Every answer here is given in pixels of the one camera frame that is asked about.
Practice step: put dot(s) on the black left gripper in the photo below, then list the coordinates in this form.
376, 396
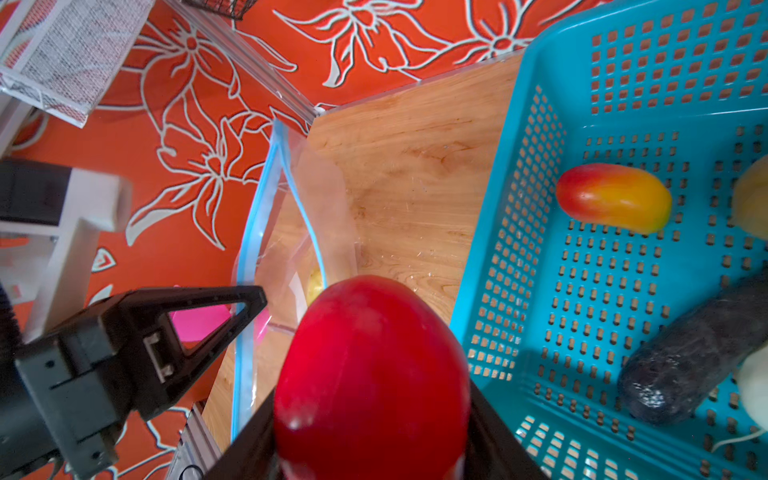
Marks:
65, 396

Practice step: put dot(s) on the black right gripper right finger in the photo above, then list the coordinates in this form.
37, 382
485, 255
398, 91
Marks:
492, 451

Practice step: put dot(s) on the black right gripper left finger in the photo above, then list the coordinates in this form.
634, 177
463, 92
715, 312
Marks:
253, 455

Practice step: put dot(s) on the red tomato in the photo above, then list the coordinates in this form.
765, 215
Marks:
374, 386

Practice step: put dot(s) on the yellow potato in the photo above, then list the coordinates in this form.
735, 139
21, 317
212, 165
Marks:
315, 286

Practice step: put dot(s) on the clear zip top bag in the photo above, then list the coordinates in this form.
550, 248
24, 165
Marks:
299, 221

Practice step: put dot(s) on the dark eggplant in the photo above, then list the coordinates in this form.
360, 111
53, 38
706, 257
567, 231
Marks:
668, 377

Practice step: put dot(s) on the red yellow mango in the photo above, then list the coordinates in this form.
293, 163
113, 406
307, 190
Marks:
615, 196

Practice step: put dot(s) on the pink plastic goblet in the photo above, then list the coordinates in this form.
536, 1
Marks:
194, 326

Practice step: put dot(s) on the teal plastic basket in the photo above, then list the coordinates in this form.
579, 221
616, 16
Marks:
550, 308

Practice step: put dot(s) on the clear mesh wall bin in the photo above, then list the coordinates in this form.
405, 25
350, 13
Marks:
61, 56

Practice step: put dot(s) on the black wire wall basket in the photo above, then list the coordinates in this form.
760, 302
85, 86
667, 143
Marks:
230, 9

